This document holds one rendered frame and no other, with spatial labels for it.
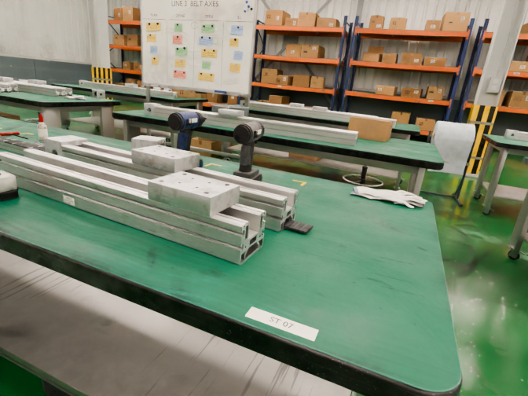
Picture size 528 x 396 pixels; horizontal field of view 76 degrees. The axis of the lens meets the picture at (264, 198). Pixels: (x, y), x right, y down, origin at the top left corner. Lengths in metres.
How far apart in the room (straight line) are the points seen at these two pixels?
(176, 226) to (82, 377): 0.68
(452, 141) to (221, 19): 2.84
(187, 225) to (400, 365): 0.45
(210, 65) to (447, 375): 3.87
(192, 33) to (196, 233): 3.70
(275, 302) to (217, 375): 0.68
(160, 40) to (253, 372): 3.94
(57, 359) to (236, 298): 0.89
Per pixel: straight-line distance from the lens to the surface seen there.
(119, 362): 1.31
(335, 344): 0.53
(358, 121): 2.77
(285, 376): 1.25
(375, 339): 0.56
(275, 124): 2.44
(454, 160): 4.36
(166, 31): 4.51
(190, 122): 1.21
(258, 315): 0.55
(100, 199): 0.88
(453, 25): 10.42
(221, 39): 4.09
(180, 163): 0.96
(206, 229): 0.68
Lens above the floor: 1.12
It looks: 19 degrees down
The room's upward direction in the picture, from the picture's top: 6 degrees clockwise
